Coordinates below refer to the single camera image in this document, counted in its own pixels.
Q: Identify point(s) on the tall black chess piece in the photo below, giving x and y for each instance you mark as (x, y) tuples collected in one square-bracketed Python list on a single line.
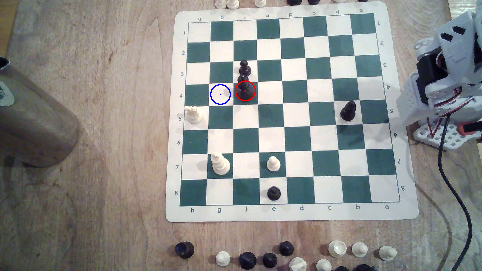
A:
[(245, 93)]

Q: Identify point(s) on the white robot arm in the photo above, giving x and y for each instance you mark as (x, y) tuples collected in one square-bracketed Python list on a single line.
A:
[(457, 41)]

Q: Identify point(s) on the white queen chess piece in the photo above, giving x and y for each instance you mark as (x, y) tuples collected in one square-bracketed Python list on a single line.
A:
[(220, 165)]

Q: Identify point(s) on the white pawn chess piece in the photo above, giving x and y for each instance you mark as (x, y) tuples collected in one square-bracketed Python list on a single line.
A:
[(273, 164), (223, 258)]

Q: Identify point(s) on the white king chess piece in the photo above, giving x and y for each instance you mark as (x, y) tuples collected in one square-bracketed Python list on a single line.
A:
[(194, 116)]

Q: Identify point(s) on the green and white chess mat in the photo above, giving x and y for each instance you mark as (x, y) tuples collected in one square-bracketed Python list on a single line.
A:
[(297, 135)]

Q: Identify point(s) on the black pawn chess piece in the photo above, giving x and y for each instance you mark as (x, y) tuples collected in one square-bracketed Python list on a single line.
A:
[(274, 193), (245, 67)]

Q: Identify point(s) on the black bishop chess piece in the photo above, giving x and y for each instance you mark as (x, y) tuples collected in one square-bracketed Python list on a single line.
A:
[(348, 112)]

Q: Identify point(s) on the black rook chess piece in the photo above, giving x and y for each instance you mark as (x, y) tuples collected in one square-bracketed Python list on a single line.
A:
[(184, 249)]

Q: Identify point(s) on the white knight chess piece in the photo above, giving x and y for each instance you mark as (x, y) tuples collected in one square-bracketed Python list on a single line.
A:
[(297, 264)]

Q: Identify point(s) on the white rook chess piece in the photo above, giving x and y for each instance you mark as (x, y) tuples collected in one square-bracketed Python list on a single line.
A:
[(337, 248)]

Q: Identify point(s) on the orange and black clamp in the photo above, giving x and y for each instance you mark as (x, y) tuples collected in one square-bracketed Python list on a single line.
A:
[(469, 128)]

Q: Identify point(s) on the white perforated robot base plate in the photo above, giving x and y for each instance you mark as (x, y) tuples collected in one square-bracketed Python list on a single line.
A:
[(448, 140)]

